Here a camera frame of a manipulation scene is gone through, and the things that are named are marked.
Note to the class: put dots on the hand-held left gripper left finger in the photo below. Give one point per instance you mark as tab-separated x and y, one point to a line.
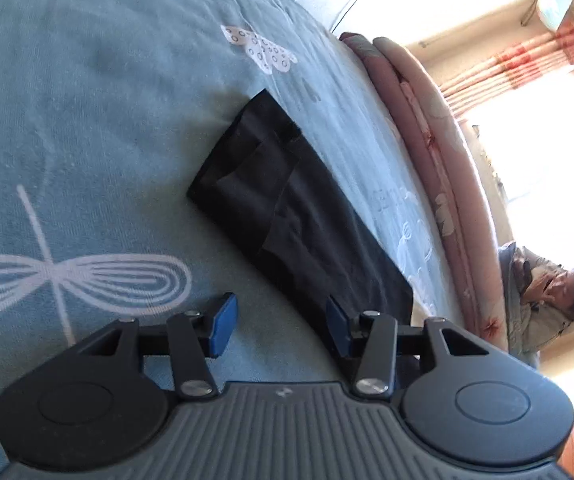
223	322

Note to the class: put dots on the pink floral quilt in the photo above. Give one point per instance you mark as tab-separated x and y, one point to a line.
442	160

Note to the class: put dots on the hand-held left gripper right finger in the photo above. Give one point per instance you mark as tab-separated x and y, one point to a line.
338	327

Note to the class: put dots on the pink and orange patterned curtain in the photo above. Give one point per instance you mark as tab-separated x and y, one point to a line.
527	60

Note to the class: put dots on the black and cream hooded jacket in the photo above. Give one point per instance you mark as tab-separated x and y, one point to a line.
297	230

